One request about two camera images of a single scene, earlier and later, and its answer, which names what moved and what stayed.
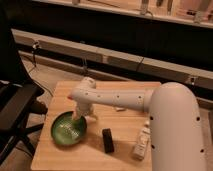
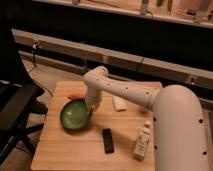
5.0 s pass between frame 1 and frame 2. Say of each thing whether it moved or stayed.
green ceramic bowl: moved
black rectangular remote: stayed
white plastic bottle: stayed
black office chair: stayed
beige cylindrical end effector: moved
